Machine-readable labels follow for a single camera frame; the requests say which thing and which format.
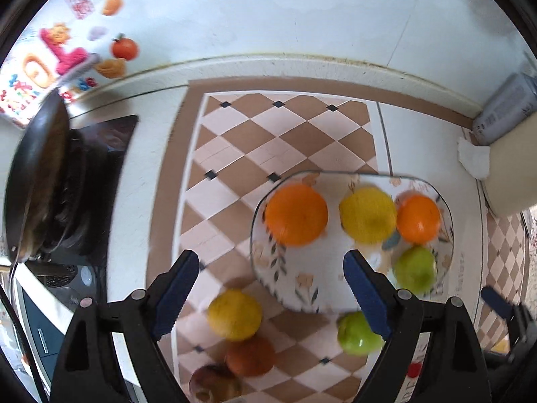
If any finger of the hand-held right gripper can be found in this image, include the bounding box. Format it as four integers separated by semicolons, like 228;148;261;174
481;286;511;317

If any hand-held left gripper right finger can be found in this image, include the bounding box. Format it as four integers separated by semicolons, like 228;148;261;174
343;249;491;403

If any grey kitchen appliance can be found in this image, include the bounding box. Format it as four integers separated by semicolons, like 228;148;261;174
12;260;105;370

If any green apple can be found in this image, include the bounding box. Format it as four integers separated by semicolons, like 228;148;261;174
337;311;384;356
393;245;438;295

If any colourful printed wall sticker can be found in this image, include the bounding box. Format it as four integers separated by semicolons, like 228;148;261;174
0;49;100;130

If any peeled orange wall sticker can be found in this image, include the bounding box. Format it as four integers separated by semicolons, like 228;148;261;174
95;58;127;80

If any pink letter wall sticker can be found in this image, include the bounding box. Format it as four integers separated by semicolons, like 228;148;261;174
39;23;100;76

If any glass plate with flower print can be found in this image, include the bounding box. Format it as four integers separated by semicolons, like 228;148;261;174
250;170;454;314

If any white tissue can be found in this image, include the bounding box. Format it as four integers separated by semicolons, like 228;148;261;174
456;136;491;180

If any small orange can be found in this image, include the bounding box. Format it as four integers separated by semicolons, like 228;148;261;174
396;194;442;245

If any dark orange fruit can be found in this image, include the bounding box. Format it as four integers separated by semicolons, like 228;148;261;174
225;337;277;377

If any yellow lemon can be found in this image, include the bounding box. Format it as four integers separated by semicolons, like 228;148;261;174
339;187;397;244
207;289;263;342

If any grey foil packet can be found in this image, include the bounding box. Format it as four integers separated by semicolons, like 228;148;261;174
472;72;537;146

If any black gas stove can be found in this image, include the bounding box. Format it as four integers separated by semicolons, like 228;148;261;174
25;115;140;263

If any red-brown apple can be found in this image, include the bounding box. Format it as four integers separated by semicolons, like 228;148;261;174
189;363;243;403

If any large orange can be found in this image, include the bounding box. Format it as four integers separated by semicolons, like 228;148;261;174
264;183;329;247

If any orange fruit wall sticker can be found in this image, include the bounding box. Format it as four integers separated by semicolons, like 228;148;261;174
111;33;140;61

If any cream container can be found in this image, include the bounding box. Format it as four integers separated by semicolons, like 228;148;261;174
479;108;537;219

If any brown checkered table mat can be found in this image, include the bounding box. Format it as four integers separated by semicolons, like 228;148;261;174
146;77;476;403

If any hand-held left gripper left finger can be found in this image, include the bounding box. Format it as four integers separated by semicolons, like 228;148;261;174
50;250;200;403

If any black frying pan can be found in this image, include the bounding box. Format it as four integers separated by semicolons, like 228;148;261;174
3;89;72;261

